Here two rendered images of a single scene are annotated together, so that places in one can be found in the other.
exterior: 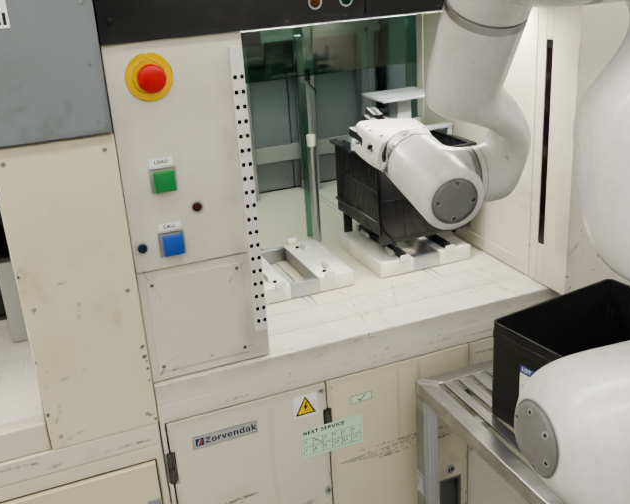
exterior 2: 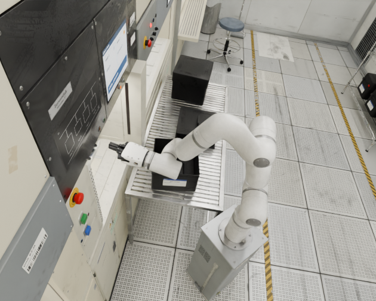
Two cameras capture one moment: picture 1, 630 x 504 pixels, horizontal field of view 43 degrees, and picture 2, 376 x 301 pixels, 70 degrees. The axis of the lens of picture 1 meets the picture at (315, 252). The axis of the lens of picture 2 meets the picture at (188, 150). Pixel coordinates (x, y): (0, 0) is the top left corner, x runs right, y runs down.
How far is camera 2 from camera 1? 1.06 m
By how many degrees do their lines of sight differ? 61
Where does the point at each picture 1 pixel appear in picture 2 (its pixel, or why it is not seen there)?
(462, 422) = (150, 197)
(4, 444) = not seen: outside the picture
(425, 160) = (169, 166)
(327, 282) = not seen: hidden behind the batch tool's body
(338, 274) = not seen: hidden behind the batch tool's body
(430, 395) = (133, 194)
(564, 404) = (261, 217)
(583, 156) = (256, 178)
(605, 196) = (261, 183)
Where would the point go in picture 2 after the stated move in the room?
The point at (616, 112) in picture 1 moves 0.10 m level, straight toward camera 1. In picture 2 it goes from (265, 172) to (286, 190)
